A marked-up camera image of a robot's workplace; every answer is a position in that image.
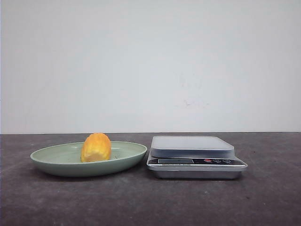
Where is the yellow corn cob piece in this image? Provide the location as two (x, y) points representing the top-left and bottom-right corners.
(80, 133), (111, 162)

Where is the silver digital kitchen scale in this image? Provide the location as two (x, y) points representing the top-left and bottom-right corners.
(147, 136), (248, 179)

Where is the green shallow plate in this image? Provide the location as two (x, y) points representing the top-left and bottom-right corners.
(30, 141), (147, 177)

